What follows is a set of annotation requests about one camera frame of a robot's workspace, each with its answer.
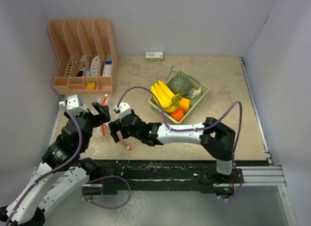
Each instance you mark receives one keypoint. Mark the yellow small box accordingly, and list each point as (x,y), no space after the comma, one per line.
(91,86)

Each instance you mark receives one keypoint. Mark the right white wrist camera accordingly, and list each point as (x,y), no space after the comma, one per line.
(123,108)

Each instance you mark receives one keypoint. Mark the yellow banana bunch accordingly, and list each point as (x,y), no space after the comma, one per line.
(165,97)

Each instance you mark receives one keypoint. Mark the small green white box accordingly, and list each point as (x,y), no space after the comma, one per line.
(153,56)

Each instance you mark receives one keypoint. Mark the white blue packet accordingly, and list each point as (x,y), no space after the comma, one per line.
(107,71)

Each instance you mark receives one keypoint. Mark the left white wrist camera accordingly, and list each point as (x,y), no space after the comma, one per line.
(72,102)

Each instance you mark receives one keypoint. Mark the white patterned pouch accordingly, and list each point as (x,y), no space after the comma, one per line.
(94,67)

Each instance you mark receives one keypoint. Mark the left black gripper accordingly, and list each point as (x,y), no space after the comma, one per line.
(97,120)

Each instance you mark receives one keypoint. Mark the white garlic bulb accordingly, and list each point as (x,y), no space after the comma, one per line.
(194,93)

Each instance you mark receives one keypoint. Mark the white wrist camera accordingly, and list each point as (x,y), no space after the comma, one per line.
(72,102)
(123,108)

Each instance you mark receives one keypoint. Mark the orange bell pepper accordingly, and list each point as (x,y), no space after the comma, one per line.
(184,104)

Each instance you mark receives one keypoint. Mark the pink desk file organizer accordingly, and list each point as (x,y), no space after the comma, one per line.
(72,38)

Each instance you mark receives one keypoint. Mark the orange fruit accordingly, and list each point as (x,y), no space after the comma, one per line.
(177,115)

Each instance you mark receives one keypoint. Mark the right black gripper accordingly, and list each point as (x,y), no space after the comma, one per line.
(114,128)

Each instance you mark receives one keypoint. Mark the green netted melon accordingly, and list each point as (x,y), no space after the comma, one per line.
(180,85)

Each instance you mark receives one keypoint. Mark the black white item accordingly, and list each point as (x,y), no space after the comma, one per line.
(82,65)

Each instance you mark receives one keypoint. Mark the clear orange-zip bag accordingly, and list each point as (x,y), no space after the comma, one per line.
(104,102)
(114,128)

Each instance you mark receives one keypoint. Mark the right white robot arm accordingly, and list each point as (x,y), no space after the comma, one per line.
(215,137)

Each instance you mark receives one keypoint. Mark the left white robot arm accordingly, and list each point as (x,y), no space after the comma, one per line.
(72,141)

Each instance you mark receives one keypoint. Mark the aluminium frame rail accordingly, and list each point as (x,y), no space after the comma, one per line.
(270,175)

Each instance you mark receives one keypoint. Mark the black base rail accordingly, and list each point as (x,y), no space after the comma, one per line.
(163,175)

